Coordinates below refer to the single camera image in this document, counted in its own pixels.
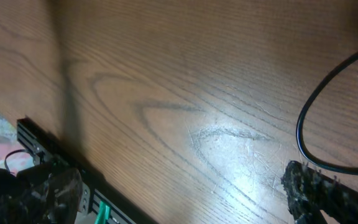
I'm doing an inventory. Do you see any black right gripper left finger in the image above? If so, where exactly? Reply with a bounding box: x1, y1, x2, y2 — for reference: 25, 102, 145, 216
0, 164, 83, 223

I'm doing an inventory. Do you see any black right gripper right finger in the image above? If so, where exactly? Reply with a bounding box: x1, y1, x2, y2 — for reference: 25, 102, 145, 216
281, 161, 358, 223

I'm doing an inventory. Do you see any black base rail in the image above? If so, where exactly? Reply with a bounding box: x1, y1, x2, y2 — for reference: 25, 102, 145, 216
17, 118, 149, 224

